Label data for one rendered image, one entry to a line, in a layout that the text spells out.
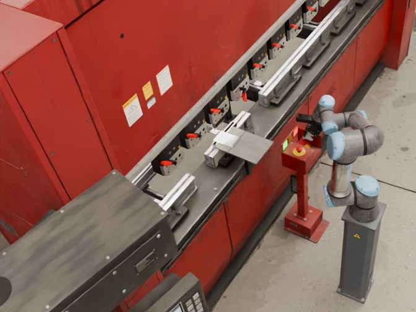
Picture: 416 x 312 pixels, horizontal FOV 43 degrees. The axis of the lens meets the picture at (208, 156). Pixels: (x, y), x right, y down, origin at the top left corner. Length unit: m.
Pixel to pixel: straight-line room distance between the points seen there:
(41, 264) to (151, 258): 0.28
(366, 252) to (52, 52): 2.03
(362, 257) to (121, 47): 1.75
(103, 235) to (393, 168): 2.98
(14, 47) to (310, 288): 2.50
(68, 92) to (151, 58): 0.65
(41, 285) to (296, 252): 2.44
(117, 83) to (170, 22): 0.35
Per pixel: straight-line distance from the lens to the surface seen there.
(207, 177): 2.88
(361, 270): 3.14
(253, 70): 2.91
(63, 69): 1.56
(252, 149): 2.81
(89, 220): 1.44
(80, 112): 1.65
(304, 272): 3.51
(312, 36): 3.63
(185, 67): 2.37
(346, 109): 4.44
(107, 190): 1.49
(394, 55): 4.85
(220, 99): 2.69
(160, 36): 2.18
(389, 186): 3.97
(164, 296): 1.66
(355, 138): 2.28
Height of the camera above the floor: 3.03
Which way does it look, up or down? 46 degrees down
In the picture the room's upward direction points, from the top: 12 degrees counter-clockwise
